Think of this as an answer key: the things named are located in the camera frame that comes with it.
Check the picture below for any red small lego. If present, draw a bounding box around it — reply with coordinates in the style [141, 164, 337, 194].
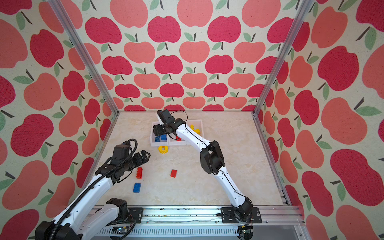
[170, 170, 177, 178]

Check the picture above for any white bin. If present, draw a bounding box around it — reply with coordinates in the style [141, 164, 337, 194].
[150, 122, 170, 147]
[187, 120, 205, 138]
[167, 134, 187, 146]

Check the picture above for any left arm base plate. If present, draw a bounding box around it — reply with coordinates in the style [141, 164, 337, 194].
[128, 207, 144, 224]

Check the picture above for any left aluminium frame post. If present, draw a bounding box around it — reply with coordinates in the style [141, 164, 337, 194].
[47, 0, 120, 115]

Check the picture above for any aluminium front rail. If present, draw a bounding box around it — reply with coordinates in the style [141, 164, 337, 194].
[88, 205, 310, 240]

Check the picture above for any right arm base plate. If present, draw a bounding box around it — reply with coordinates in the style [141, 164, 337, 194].
[216, 207, 263, 224]

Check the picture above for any aluminium frame post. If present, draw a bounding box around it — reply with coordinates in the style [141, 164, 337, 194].
[253, 0, 313, 116]
[47, 0, 120, 115]

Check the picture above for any blue long lego bottom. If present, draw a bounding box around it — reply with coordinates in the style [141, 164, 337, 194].
[133, 183, 142, 193]

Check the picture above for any right aluminium frame post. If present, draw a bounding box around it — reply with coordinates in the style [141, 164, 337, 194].
[253, 0, 313, 116]

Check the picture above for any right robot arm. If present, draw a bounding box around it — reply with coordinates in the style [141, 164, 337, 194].
[153, 110, 253, 223]

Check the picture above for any red long lego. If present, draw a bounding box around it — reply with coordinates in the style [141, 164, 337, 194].
[136, 167, 143, 180]

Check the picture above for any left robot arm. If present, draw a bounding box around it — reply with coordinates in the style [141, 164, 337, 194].
[35, 139, 151, 240]

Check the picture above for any circuit board on rail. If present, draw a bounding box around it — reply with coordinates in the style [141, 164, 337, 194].
[111, 227, 129, 235]

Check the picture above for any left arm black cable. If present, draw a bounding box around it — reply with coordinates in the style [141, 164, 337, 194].
[47, 138, 139, 240]

